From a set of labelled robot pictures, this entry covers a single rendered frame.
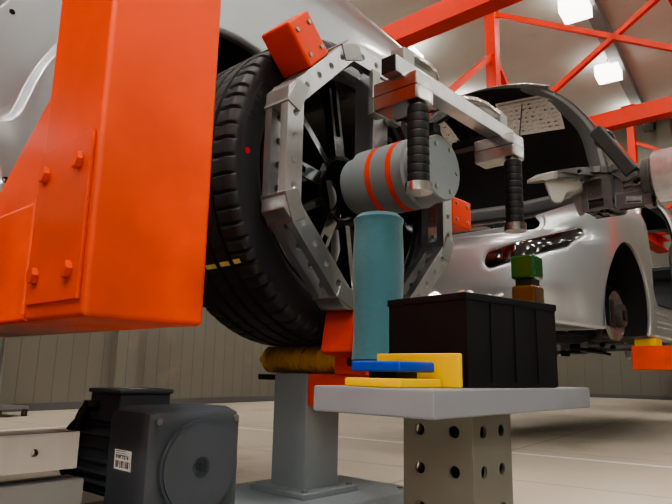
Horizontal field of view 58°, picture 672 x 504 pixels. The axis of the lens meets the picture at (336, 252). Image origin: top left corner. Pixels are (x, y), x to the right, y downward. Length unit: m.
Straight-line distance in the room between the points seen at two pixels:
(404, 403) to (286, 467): 0.69
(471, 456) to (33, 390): 6.82
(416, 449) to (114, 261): 0.44
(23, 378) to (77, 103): 6.58
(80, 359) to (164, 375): 1.24
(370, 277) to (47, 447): 0.54
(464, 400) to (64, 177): 0.54
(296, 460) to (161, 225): 0.67
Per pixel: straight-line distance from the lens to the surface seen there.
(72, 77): 0.89
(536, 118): 4.61
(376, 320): 1.02
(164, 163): 0.81
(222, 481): 1.04
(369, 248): 1.04
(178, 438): 0.98
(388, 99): 1.05
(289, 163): 1.07
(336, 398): 0.72
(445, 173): 1.19
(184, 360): 8.63
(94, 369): 7.79
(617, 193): 1.20
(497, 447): 0.83
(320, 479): 1.32
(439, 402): 0.65
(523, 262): 1.04
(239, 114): 1.14
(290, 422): 1.30
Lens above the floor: 0.47
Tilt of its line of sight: 11 degrees up
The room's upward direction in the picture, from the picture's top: 1 degrees clockwise
